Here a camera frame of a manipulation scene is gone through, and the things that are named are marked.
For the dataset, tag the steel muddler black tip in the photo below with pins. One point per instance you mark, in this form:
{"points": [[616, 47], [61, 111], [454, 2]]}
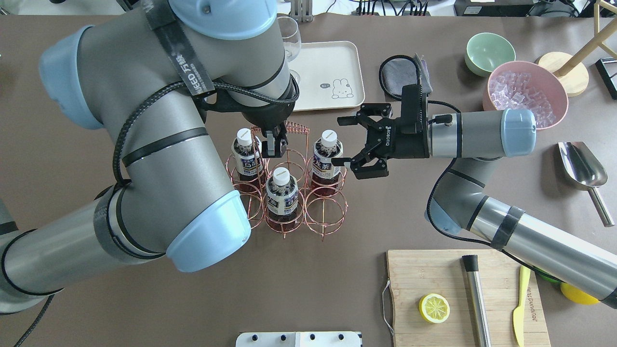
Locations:
{"points": [[470, 263]]}

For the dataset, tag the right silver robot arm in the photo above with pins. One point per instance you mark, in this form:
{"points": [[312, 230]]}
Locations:
{"points": [[478, 190]]}

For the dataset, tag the wooden cup tree stand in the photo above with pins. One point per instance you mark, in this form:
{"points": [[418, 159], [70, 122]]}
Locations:
{"points": [[569, 69]]}

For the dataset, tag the whole yellow lemon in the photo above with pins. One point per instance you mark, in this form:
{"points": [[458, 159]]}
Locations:
{"points": [[577, 296]]}

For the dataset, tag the bamboo cutting board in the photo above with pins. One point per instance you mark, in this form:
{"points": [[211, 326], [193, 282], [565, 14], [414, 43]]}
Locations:
{"points": [[415, 273]]}

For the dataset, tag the yellow lemon half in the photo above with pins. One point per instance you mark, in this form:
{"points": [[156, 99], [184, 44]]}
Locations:
{"points": [[434, 308]]}

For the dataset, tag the green lime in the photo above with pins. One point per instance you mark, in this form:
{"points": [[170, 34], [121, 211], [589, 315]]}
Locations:
{"points": [[547, 277]]}

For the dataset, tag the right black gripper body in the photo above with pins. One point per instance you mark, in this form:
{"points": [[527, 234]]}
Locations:
{"points": [[408, 140]]}

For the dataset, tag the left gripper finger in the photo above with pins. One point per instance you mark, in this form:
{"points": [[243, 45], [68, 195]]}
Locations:
{"points": [[270, 145]]}

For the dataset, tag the tea bottle white cap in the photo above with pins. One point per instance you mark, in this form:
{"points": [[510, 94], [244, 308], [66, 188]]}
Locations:
{"points": [[246, 151]]}

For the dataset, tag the clear wine glass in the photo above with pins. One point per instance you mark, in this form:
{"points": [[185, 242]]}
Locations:
{"points": [[291, 37]]}

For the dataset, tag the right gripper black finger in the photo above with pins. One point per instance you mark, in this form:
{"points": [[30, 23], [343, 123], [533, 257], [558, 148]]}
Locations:
{"points": [[352, 120]]}

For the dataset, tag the steel ice scoop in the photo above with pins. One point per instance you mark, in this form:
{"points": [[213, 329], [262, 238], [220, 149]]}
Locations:
{"points": [[586, 173]]}

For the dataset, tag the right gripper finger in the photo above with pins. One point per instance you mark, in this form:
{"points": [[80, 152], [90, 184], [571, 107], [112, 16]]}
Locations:
{"points": [[356, 161]]}

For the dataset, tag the green ceramic bowl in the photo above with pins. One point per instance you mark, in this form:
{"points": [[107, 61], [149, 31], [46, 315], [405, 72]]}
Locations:
{"points": [[486, 51]]}

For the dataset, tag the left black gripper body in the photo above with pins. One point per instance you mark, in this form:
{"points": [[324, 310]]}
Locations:
{"points": [[264, 117]]}

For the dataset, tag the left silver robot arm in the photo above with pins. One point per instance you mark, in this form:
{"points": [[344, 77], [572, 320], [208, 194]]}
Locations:
{"points": [[148, 77]]}

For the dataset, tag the pink bowl of ice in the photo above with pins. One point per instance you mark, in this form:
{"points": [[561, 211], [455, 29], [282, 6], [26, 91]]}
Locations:
{"points": [[525, 85]]}

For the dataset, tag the copper wire bottle basket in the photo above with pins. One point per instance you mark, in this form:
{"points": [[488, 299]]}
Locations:
{"points": [[300, 189]]}

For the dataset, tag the cream rabbit tray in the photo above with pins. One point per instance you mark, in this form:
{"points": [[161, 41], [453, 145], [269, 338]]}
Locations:
{"points": [[330, 76]]}

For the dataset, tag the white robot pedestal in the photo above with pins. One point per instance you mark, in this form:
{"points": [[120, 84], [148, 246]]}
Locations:
{"points": [[300, 339]]}

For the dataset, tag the yellow plastic knife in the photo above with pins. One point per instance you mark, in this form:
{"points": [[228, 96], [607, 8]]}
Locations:
{"points": [[519, 312]]}

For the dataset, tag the grey folded cloth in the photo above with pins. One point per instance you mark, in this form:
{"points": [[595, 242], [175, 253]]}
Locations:
{"points": [[400, 70]]}

